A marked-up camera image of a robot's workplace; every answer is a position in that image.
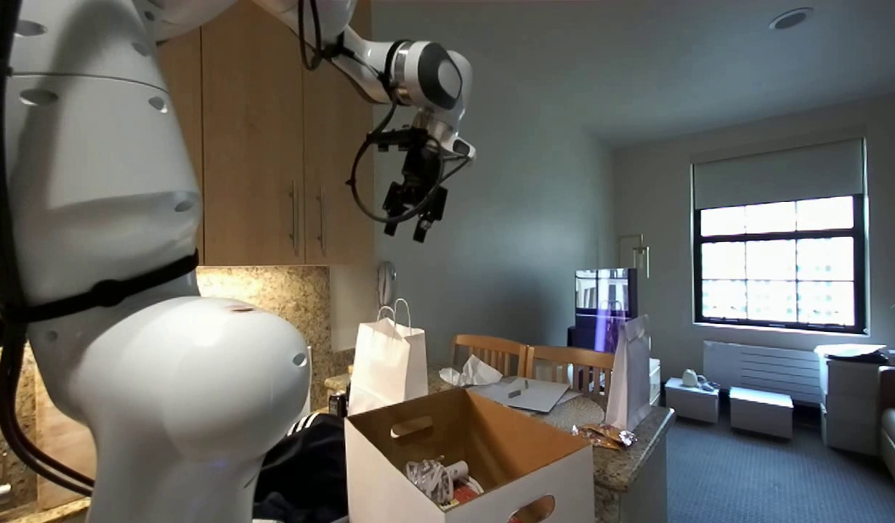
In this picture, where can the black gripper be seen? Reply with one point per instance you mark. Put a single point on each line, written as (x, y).
(418, 166)

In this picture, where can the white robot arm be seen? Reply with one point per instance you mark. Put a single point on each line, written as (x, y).
(116, 241)

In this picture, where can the white cardboard storage box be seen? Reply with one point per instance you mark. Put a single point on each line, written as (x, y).
(523, 475)

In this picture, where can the white floor box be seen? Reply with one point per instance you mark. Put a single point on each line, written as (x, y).
(691, 401)
(759, 414)

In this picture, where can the white paper bag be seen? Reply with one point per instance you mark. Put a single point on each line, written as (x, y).
(389, 352)

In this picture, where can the wooden chair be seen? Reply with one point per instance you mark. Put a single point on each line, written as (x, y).
(572, 368)
(489, 352)

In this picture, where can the crumpled white tissue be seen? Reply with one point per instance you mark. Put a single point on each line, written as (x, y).
(470, 374)

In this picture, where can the lit display screen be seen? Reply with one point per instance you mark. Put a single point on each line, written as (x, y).
(601, 288)

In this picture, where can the grey notebook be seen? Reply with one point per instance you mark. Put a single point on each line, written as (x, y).
(523, 395)

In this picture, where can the white red package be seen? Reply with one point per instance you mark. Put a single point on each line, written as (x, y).
(446, 481)

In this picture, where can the translucent plastic bag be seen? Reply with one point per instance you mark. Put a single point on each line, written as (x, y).
(627, 379)

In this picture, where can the grey roller blind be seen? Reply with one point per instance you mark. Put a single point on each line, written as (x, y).
(775, 176)

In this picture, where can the black framed window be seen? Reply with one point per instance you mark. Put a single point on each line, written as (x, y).
(783, 262)

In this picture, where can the white radiator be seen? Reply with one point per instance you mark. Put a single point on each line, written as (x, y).
(757, 369)

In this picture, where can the round ceiling light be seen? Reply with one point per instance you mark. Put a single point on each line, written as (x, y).
(791, 18)

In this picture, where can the white low cabinet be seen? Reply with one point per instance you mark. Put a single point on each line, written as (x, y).
(854, 401)

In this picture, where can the wooden wall cabinet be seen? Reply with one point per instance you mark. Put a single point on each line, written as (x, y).
(261, 146)

